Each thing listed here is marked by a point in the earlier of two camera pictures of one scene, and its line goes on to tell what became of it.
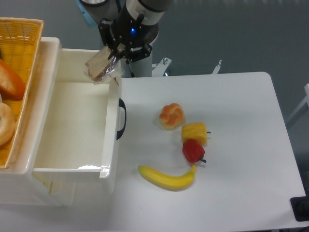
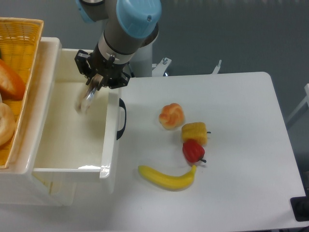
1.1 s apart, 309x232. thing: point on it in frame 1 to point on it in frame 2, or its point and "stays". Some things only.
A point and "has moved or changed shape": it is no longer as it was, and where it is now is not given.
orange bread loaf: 12,86 stays
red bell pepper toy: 193,151 stays
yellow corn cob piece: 196,131 stays
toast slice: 101,68 has moved or changed shape
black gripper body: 129,38 to 114,75
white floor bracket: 160,68 stays
